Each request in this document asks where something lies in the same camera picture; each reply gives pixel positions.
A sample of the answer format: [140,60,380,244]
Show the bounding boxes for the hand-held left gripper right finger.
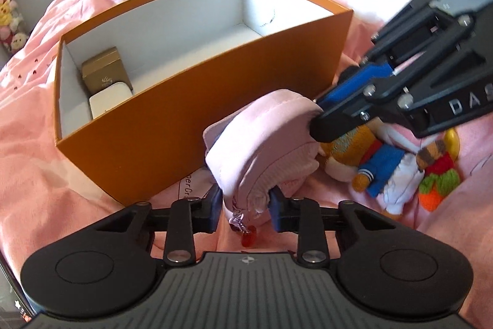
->
[268,186,401,269]

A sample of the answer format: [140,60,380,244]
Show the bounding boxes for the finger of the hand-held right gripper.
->
[310,76,421,142]
[334,0,462,91]

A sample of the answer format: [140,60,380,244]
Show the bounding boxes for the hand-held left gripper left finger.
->
[92,184,224,269]

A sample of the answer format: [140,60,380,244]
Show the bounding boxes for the pink fabric pouch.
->
[203,89,325,248]

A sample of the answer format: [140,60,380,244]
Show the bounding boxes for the orange cardboard box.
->
[55,0,354,207]

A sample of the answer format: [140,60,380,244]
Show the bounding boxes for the white box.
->
[89,82,134,119]

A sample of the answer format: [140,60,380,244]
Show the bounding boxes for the gold box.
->
[81,47,134,95]

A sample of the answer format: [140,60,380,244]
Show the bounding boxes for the white plush with striped skirt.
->
[375,121,416,153]

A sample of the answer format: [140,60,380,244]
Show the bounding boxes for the bear plush in blue jacket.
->
[320,121,424,220]

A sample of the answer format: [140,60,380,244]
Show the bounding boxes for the red knitted toy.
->
[416,139,462,213]

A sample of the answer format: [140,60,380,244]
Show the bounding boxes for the pink printed duvet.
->
[0,0,493,329]

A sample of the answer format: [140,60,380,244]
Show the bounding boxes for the smartphone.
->
[0,255,34,315]

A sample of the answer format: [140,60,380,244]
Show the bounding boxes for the clear tube of plush toys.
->
[0,0,30,53]

